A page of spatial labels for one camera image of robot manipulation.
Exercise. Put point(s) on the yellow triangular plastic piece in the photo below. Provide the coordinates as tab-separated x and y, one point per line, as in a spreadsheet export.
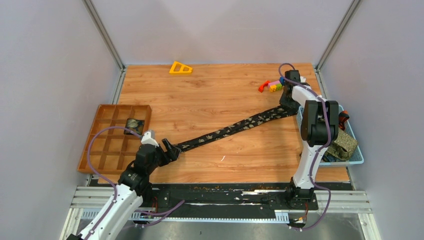
179	68

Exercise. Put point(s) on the orange wooden compartment tray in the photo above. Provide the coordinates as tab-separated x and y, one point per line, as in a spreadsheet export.
110	150

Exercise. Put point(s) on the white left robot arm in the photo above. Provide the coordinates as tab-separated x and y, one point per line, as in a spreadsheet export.
129	193

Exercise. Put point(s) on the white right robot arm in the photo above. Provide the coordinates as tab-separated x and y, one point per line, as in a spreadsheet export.
319	127

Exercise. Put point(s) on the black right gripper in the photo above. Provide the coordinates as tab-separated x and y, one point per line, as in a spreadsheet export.
289	105

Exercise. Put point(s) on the light blue plastic basket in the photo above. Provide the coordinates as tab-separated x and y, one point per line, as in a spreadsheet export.
357	158

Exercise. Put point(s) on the olive green patterned tie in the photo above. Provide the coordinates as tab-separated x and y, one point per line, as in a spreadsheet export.
343	147

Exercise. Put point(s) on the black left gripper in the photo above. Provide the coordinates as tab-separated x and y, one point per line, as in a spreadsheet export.
172	155

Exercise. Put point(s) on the aluminium frame rail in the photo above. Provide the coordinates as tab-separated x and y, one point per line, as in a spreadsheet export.
338	202

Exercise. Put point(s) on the black tie with gold pattern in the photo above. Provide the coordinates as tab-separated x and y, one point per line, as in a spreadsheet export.
275	113

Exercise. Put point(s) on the rolled dark patterned tie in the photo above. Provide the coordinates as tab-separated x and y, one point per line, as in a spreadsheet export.
134	125

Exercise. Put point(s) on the colourful toy block assembly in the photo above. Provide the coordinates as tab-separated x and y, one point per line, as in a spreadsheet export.
272	86

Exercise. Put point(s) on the blue and red tie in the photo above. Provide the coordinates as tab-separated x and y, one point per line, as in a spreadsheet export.
343	117

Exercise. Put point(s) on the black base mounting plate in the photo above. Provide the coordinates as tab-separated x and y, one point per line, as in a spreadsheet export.
225	200

